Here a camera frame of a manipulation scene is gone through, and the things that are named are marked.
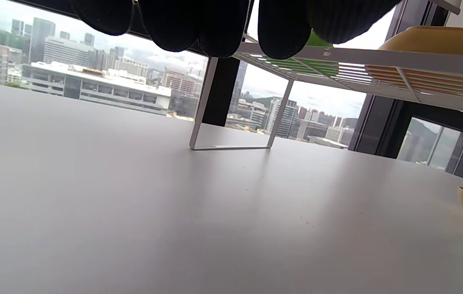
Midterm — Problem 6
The person's left hand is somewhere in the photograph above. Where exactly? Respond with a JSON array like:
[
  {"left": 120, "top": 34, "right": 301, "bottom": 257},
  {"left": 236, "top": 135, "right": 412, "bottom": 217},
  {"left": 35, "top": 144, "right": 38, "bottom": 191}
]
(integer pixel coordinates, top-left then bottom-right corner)
[{"left": 69, "top": 0, "right": 403, "bottom": 60}]

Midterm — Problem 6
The green small dish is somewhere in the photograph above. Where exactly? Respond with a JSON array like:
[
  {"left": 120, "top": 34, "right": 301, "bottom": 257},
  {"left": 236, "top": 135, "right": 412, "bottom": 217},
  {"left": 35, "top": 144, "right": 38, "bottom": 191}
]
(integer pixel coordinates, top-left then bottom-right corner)
[{"left": 256, "top": 31, "right": 340, "bottom": 80}]

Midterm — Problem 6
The black window frame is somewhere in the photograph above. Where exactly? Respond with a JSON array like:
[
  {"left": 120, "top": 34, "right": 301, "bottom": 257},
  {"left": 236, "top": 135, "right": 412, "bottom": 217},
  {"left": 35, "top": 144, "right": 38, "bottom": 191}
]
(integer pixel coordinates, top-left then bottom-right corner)
[{"left": 11, "top": 0, "right": 463, "bottom": 186}]

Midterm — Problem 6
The white wire kitchen shelf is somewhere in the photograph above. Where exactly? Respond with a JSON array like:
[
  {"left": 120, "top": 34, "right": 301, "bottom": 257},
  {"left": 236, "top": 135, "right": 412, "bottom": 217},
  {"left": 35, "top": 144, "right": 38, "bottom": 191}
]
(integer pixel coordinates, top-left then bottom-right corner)
[{"left": 189, "top": 35, "right": 463, "bottom": 294}]

